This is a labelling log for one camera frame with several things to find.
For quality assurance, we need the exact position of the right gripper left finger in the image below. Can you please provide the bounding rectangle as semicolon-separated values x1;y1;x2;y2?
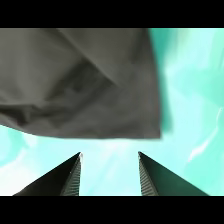
13;151;83;197

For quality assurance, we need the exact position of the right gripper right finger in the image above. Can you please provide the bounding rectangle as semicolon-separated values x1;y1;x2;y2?
137;151;210;197

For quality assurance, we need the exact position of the dark grey garment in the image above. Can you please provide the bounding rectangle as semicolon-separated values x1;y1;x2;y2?
0;28;162;141

